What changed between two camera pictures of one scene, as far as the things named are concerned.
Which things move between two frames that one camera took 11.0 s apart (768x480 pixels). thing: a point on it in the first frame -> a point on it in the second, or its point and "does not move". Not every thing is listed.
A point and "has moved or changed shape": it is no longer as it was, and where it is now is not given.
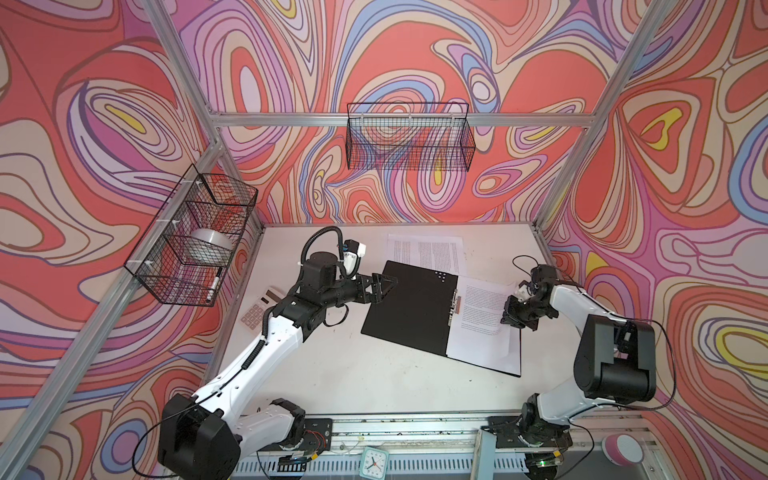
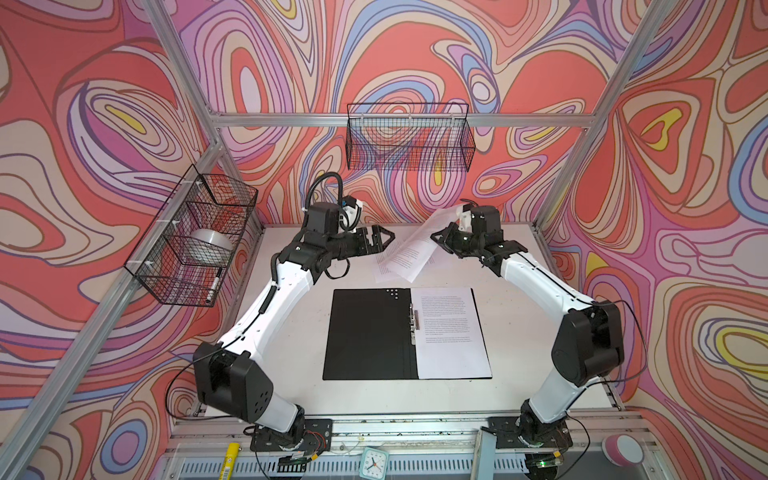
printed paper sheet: (477, 336) -> (449, 337)
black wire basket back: (409, 137) does not move
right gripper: (511, 316) -> (447, 241)
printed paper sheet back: (444, 254) has moved or changed shape
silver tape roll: (210, 246) does not move
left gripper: (372, 297) -> (363, 249)
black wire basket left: (188, 249) does not move
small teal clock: (374, 464) does not move
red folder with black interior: (413, 306) -> (371, 337)
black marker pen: (214, 284) does not move
